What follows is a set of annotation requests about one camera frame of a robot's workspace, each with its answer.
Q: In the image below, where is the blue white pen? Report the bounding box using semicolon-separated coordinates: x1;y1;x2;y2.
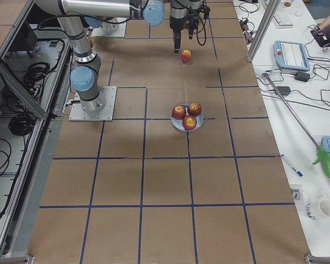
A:
281;154;303;177

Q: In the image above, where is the silver metal plate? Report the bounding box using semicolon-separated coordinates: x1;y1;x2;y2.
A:
170;102;204;131

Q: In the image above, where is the red apple on plate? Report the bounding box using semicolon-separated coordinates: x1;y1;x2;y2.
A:
187;102;202;117
172;104;186;120
182;115;197;131

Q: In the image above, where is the green handled reacher stick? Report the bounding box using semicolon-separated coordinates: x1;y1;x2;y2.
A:
262;71;330;179

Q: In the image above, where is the white cup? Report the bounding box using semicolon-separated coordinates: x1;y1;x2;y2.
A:
317;196;330;218

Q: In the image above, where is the yellow-red apple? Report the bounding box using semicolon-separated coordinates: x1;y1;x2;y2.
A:
180;49;191;63

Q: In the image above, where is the black power adapter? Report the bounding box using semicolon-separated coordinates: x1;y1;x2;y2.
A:
294;71;311;83

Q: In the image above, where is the white keyboard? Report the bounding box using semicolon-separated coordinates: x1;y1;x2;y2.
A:
273;9;294;29

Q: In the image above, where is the aluminium frame post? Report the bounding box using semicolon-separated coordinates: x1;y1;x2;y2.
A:
246;0;281;63

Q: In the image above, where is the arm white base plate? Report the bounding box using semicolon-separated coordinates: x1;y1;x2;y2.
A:
91;23;126;38
69;86;117;122

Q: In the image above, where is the blue teach pendant tablet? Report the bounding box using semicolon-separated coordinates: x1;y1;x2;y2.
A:
273;41;310;72

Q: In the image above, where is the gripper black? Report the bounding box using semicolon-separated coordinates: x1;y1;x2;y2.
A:
169;1;211;53

